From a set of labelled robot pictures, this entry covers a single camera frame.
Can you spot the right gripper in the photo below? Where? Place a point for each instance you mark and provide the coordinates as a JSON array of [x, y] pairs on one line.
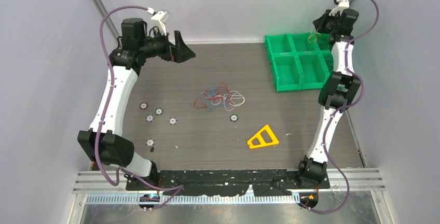
[[318, 23]]

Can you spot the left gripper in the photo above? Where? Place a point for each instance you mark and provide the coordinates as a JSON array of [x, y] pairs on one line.
[[180, 53]]

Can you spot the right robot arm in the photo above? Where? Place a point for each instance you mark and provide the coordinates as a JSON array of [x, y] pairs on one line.
[[336, 95]]

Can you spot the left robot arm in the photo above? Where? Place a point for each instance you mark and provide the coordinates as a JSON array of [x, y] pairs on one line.
[[103, 142]]

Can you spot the green compartment bin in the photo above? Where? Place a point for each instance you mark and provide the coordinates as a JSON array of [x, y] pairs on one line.
[[304, 61]]

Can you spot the poker chip upper left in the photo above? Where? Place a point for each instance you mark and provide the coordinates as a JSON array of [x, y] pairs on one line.
[[159, 111]]

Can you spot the poker chip centre right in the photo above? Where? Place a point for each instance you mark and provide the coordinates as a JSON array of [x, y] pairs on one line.
[[233, 118]]

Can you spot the poker chip lower left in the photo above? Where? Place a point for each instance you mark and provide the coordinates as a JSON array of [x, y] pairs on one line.
[[150, 143]]

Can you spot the left controller board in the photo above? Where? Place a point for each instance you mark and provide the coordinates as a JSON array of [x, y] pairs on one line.
[[149, 200]]

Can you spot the controller board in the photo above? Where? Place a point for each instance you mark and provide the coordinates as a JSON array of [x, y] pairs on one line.
[[149, 200], [308, 200]]

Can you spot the right controller board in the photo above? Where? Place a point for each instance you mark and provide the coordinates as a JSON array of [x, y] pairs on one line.
[[308, 200]]

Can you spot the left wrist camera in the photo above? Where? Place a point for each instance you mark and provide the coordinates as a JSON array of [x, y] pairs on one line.
[[159, 18]]

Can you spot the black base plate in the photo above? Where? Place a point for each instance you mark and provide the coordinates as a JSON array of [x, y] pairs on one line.
[[230, 183]]

